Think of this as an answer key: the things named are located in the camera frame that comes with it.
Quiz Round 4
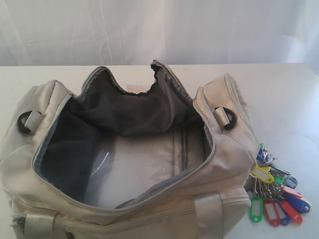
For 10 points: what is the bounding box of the beige fabric duffel bag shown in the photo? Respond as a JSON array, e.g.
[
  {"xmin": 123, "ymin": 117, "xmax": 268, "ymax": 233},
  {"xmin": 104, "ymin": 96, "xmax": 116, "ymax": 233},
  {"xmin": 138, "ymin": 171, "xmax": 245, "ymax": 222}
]
[{"xmin": 0, "ymin": 61, "xmax": 259, "ymax": 239}]

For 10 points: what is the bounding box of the colourful key tag bunch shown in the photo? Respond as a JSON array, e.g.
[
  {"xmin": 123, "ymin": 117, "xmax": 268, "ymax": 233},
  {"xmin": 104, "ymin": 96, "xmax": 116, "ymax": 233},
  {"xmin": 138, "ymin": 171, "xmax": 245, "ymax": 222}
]
[{"xmin": 245, "ymin": 143, "xmax": 311, "ymax": 227}]

